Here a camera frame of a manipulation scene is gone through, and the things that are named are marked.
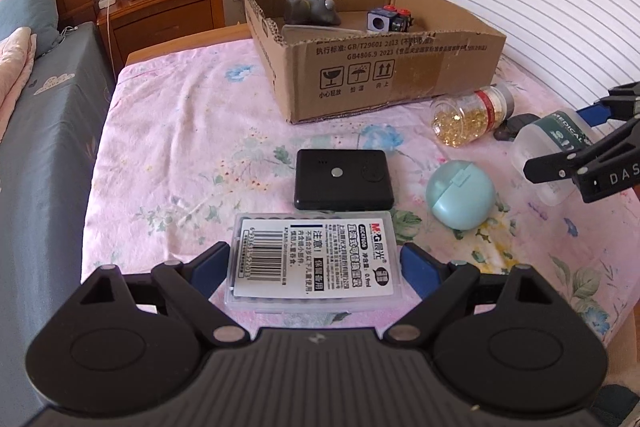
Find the black purple toy train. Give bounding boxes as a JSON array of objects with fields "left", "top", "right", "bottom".
[{"left": 367, "top": 4, "right": 413, "bottom": 32}]

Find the clear pen refill box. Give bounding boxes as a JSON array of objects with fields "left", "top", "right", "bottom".
[{"left": 224, "top": 211, "right": 402, "bottom": 313}]

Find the blue pillow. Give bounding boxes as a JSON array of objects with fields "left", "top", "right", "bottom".
[{"left": 0, "top": 0, "right": 60, "bottom": 57}]

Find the blue-grey bed sheet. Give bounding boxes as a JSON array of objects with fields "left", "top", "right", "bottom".
[{"left": 1, "top": 23, "right": 115, "bottom": 426}]

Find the white medical cotton jar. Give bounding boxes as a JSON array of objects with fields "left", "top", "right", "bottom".
[{"left": 510, "top": 107, "right": 599, "bottom": 174}]

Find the floral pink table cloth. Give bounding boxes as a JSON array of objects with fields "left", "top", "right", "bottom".
[{"left": 81, "top": 40, "right": 639, "bottom": 341}]

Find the wooden nightstand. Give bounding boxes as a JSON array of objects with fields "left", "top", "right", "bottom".
[{"left": 96, "top": 0, "right": 226, "bottom": 72}]

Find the fish oil capsule bottle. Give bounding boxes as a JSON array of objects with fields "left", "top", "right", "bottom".
[{"left": 431, "top": 83, "right": 515, "bottom": 147}]

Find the clear plastic jar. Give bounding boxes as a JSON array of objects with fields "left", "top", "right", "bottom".
[{"left": 280, "top": 24, "right": 366, "bottom": 44}]

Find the teal round case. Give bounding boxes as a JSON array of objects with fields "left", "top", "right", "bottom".
[{"left": 425, "top": 160, "right": 496, "bottom": 231}]

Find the black square device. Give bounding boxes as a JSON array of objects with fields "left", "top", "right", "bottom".
[{"left": 294, "top": 148, "right": 395, "bottom": 211}]

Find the brown cardboard box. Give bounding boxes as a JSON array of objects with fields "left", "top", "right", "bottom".
[{"left": 243, "top": 0, "right": 506, "bottom": 124}]

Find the grey elephant toy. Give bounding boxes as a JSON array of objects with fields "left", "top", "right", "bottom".
[{"left": 283, "top": 0, "right": 342, "bottom": 26}]

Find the pink floral quilt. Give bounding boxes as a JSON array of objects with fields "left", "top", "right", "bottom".
[{"left": 0, "top": 26, "right": 37, "bottom": 138}]

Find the white charging cable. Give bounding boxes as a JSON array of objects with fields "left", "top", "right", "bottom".
[{"left": 104, "top": 3, "right": 120, "bottom": 73}]

